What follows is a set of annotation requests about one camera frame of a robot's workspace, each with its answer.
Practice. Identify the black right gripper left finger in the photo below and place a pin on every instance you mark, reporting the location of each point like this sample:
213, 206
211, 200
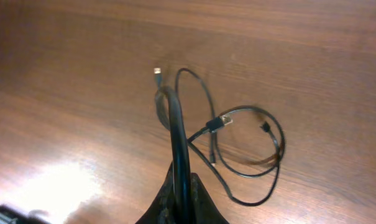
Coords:
161, 209

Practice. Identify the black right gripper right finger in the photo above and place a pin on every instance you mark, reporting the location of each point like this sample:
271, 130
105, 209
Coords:
205, 210

